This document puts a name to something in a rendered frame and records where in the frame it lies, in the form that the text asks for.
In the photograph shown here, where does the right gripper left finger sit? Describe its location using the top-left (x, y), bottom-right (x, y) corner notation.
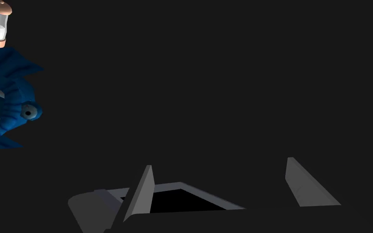
top-left (118, 165), bottom-right (155, 225)

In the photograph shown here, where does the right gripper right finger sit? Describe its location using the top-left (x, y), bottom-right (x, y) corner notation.
top-left (285, 157), bottom-right (342, 208)

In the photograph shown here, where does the blue fish-shaped toy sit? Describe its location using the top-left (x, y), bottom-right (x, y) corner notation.
top-left (0, 43), bottom-right (45, 155)

